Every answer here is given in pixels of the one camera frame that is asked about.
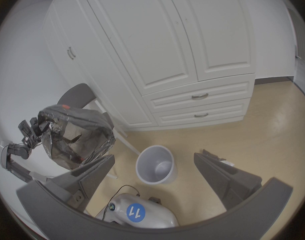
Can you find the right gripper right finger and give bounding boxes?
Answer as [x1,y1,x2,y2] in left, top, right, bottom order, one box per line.
[194,153,263,211]

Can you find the black plastic bag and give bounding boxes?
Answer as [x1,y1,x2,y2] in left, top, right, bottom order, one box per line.
[38,105,116,171]

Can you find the white trash bin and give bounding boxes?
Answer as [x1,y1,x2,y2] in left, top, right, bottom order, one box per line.
[136,145,178,185]

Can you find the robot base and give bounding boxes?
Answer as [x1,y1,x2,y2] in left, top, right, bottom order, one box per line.
[84,193,179,229]

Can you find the white wardrobe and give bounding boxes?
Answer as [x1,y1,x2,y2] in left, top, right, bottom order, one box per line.
[42,0,257,132]

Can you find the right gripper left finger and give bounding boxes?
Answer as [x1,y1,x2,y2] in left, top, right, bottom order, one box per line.
[46,154,115,212]

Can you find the white chair grey cushions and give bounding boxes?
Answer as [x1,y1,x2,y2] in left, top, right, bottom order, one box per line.
[57,83,142,180]

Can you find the black cable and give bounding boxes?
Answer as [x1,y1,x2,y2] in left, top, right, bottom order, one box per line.
[102,185,141,219]

